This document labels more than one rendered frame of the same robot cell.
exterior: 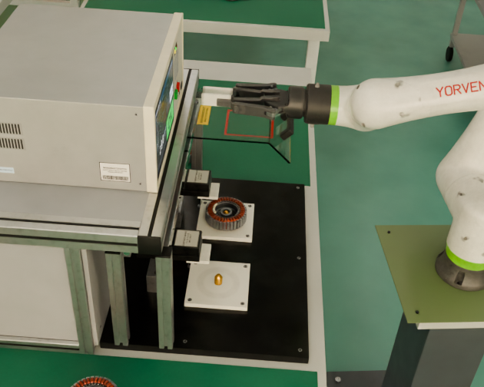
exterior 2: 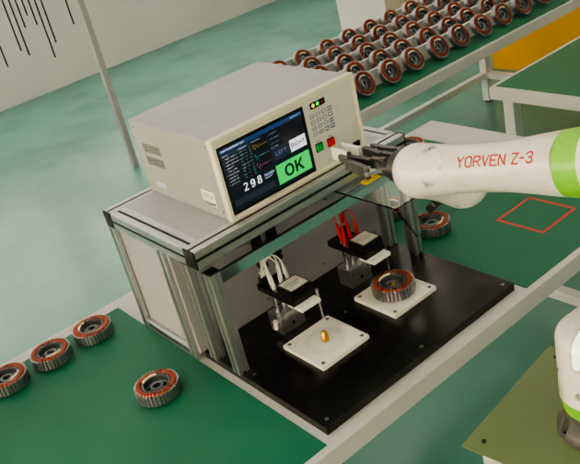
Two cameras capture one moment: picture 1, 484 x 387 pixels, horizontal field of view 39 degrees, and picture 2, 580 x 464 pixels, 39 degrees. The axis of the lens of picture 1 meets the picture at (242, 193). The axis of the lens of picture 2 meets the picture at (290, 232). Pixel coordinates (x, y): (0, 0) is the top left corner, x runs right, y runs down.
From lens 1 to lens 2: 1.31 m
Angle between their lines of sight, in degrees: 48
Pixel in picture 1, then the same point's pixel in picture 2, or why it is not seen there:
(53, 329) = (178, 327)
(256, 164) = (494, 254)
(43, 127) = (168, 152)
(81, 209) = (178, 222)
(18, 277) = (150, 271)
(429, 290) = (527, 428)
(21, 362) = (156, 347)
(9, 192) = (157, 203)
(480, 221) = (559, 346)
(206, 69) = not seen: hidden behind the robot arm
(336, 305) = not seen: outside the picture
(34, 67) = (192, 108)
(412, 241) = not seen: hidden behind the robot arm
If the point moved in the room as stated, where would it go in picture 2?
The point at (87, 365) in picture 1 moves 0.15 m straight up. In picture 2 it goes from (186, 365) to (169, 317)
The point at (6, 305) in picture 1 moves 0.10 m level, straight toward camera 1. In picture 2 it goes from (152, 295) to (133, 318)
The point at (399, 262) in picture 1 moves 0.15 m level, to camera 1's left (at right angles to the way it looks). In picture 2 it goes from (527, 389) to (470, 365)
